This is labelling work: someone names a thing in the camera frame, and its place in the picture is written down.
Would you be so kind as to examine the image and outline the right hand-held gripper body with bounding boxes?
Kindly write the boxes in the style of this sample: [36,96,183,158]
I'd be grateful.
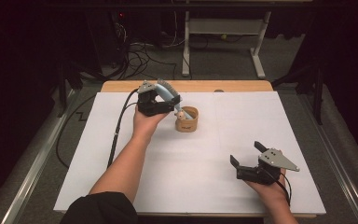
[236,147,301,186]

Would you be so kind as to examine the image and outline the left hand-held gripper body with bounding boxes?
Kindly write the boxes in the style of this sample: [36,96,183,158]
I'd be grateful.
[136,79,176,118]

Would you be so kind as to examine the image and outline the light blue hairbrush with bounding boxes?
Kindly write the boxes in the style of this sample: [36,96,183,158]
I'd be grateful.
[153,77,195,120]

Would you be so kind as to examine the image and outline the tan cup with animal figure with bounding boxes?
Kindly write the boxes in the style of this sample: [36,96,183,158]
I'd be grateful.
[173,105,200,133]

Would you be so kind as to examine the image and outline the person's left hand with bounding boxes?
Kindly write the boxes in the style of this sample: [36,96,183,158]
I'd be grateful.
[131,106,171,143]

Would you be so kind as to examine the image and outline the person's right hand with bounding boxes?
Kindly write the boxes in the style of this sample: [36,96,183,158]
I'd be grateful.
[243,167,292,203]

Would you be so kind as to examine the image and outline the white table cover sheet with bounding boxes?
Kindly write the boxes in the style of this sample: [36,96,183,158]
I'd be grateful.
[53,91,326,216]

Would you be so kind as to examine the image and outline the black metal stand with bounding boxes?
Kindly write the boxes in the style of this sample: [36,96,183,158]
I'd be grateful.
[55,60,103,118]
[271,62,325,125]

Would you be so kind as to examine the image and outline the black computer tower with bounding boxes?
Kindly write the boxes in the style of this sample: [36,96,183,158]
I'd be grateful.
[85,10,131,66]

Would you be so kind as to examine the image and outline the person's black sleeve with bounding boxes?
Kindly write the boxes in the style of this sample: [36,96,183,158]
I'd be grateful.
[59,190,139,224]

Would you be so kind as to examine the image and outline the right hand-held gripper cable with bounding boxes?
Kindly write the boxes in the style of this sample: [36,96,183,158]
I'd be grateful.
[267,169,293,207]

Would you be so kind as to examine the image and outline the hand-held gripper cable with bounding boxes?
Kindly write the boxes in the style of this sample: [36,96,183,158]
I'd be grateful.
[267,169,293,207]
[106,88,140,169]

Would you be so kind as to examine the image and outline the left hand-held gripper cable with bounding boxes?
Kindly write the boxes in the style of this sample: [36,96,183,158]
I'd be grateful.
[106,88,140,169]

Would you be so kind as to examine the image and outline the tangle of floor cables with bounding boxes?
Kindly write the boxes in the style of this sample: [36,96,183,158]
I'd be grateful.
[111,18,187,82]

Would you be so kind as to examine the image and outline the metal floor rail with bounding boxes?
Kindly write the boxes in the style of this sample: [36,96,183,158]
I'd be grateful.
[297,92,358,224]
[0,88,82,224]

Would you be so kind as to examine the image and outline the white metal desk frame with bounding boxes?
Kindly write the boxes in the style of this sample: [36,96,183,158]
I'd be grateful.
[181,10,273,80]

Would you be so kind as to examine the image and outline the long black floor cable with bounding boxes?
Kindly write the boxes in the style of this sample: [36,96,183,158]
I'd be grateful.
[55,92,97,169]

